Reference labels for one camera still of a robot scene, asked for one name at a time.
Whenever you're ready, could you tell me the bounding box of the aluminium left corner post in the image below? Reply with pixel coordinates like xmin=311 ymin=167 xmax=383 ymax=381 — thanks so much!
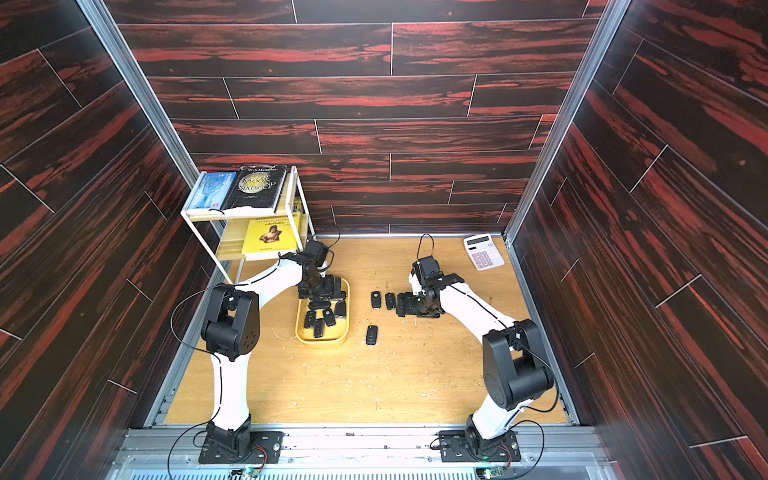
xmin=76 ymin=0 xmax=199 ymax=187

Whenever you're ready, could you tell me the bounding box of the black VW car key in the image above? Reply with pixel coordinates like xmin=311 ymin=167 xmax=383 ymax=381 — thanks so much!
xmin=323 ymin=308 xmax=336 ymax=327

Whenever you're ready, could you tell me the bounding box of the dark grey car key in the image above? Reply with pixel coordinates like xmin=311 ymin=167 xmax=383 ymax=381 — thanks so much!
xmin=334 ymin=300 xmax=347 ymax=319

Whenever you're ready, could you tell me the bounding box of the black three-button car key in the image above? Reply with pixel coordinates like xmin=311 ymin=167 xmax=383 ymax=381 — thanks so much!
xmin=370 ymin=291 xmax=382 ymax=309

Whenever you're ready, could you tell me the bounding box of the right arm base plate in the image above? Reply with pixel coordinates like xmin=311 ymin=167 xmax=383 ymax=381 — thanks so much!
xmin=430 ymin=429 xmax=521 ymax=463

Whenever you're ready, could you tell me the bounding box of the silver-edged car key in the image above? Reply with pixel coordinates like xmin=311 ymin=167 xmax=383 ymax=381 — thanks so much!
xmin=313 ymin=318 xmax=326 ymax=339

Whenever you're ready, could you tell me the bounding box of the yellow book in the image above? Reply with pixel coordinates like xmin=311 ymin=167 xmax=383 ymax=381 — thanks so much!
xmin=216 ymin=213 xmax=308 ymax=261

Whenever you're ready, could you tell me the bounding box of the aluminium corner post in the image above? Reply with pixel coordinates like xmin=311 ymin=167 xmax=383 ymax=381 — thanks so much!
xmin=502 ymin=0 xmax=634 ymax=244
xmin=76 ymin=0 xmax=199 ymax=187

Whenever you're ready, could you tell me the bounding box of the white calculator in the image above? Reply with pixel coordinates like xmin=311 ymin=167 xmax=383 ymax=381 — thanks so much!
xmin=463 ymin=234 xmax=505 ymax=271

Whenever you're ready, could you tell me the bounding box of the yellow storage box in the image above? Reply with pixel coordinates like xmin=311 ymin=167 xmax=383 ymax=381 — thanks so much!
xmin=295 ymin=277 xmax=351 ymax=348

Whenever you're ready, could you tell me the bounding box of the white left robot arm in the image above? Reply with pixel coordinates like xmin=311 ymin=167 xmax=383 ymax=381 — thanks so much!
xmin=201 ymin=240 xmax=329 ymax=457

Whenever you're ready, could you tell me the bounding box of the aluminium right corner post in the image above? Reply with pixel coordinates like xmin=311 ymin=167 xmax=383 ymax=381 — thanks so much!
xmin=502 ymin=0 xmax=634 ymax=244

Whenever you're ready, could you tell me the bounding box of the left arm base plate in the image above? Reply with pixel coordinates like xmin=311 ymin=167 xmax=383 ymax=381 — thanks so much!
xmin=198 ymin=431 xmax=284 ymax=465

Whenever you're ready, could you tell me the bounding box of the black book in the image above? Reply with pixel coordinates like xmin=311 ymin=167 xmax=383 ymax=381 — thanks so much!
xmin=222 ymin=165 xmax=287 ymax=214

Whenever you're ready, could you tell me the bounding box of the white wire shelf rack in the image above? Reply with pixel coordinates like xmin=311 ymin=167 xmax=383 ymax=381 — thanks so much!
xmin=181 ymin=166 xmax=315 ymax=275

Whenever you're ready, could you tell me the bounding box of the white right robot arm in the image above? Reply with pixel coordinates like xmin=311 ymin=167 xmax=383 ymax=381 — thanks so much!
xmin=399 ymin=256 xmax=555 ymax=440

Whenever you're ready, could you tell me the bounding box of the blue book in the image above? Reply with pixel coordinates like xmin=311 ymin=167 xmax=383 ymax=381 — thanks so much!
xmin=187 ymin=172 xmax=237 ymax=212

